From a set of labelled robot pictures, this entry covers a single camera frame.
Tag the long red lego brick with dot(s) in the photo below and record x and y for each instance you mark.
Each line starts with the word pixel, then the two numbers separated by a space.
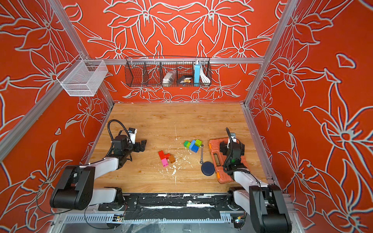
pixel 163 156

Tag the pink lego brick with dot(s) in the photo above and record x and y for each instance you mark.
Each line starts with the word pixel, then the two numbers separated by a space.
pixel 164 162

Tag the lime lego brick lone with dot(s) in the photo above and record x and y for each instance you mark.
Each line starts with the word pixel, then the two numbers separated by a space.
pixel 198 143

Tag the brown lego plate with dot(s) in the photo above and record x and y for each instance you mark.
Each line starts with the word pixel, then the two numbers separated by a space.
pixel 172 159

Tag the dark blue lego brick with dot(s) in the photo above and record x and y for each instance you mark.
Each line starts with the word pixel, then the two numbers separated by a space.
pixel 194 147

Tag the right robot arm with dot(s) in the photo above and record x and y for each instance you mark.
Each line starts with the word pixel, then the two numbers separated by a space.
pixel 263 202

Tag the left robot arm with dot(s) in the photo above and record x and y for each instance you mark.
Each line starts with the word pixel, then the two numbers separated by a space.
pixel 75 189

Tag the orange tool case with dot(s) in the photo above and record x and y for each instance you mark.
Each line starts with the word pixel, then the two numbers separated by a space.
pixel 219 150

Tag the dark blue round disc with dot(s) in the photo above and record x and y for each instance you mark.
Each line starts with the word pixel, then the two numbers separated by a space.
pixel 208 168

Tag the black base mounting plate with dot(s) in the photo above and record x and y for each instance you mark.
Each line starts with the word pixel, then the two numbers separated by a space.
pixel 176 206

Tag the clear bag in basket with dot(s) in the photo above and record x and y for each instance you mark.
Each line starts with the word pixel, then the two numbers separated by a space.
pixel 169 78

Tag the black object in basket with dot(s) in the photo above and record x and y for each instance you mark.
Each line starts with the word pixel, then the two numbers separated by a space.
pixel 185 79

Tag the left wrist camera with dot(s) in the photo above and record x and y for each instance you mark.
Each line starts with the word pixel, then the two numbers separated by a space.
pixel 132 134

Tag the black wire wall basket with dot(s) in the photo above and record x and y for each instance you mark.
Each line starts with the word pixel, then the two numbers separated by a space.
pixel 149 72

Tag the clear plastic wall bin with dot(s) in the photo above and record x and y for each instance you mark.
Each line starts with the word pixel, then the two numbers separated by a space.
pixel 83 78

